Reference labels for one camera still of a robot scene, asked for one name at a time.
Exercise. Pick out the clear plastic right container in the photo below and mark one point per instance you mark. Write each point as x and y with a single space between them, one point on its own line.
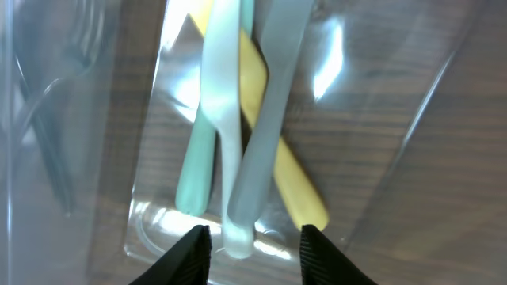
398 115

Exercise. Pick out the clear plastic left container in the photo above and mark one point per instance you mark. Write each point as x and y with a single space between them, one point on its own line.
39 243

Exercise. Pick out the clear plastic container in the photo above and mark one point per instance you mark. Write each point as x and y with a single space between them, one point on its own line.
39 243
398 115

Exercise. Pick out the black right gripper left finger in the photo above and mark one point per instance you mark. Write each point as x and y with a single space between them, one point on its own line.
186 263

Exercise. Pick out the yellow plastic knife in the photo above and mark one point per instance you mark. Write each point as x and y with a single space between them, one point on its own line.
244 94

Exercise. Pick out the mint green plastic knife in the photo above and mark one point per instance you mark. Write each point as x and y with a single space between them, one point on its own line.
195 182

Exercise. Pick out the translucent white plastic knife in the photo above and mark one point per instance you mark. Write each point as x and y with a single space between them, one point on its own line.
266 156

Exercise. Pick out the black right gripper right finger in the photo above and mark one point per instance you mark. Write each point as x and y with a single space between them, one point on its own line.
322 263

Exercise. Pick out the silver metal fork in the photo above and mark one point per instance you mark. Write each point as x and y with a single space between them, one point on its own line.
76 57

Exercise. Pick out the cream plastic knife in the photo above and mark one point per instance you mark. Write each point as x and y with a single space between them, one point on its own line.
219 99

